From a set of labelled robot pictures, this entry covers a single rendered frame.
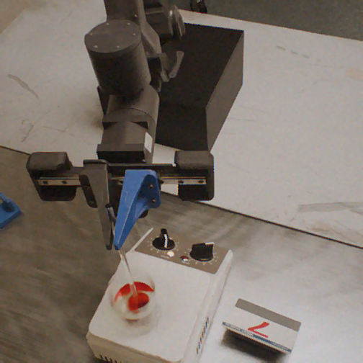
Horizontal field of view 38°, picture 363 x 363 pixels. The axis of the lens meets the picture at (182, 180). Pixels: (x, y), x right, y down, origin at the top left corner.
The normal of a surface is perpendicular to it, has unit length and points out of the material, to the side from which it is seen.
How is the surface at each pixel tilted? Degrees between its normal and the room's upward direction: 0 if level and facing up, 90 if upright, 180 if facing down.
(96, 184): 20
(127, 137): 8
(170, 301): 0
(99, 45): 4
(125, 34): 4
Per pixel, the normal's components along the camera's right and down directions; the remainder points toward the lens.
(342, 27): -0.07, -0.62
